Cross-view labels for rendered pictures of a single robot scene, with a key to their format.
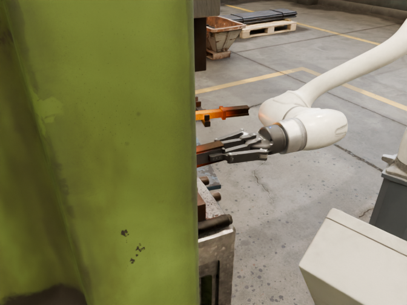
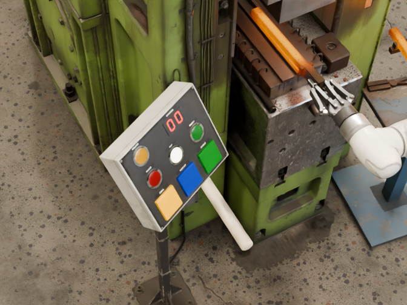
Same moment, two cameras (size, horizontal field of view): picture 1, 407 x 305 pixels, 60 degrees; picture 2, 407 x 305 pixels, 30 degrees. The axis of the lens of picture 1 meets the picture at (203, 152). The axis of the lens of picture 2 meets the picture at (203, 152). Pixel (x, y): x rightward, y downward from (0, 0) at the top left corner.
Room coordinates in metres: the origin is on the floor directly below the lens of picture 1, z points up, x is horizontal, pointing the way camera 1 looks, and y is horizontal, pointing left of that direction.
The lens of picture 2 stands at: (0.18, -1.56, 2.87)
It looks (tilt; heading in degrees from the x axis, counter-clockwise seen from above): 55 degrees down; 83
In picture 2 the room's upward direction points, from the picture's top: 1 degrees clockwise
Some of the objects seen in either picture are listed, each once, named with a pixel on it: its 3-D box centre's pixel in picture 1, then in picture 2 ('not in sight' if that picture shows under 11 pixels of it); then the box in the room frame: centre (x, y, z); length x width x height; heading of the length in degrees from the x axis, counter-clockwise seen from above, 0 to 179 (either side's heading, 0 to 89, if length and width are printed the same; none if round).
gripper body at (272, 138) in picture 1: (261, 141); (341, 111); (0.77, -0.15, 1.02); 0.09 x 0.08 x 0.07; 113
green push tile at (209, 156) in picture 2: not in sight; (208, 156); (0.34, -0.27, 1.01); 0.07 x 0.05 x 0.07; 48
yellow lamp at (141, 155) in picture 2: not in sight; (140, 155); (0.15, -0.36, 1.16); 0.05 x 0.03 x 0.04; 23
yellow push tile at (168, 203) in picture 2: not in sight; (168, 202); (0.21, -0.42, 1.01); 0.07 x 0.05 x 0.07; 48
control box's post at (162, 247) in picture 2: not in sight; (161, 232); (0.19, -0.26, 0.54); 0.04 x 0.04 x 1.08; 23
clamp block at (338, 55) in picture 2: not in sight; (329, 52); (0.81, 0.16, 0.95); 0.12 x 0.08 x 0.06; 113
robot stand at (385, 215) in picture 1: (392, 223); not in sight; (1.24, -0.90, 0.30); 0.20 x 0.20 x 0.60; 51
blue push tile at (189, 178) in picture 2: not in sight; (188, 178); (0.28, -0.35, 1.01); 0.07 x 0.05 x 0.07; 48
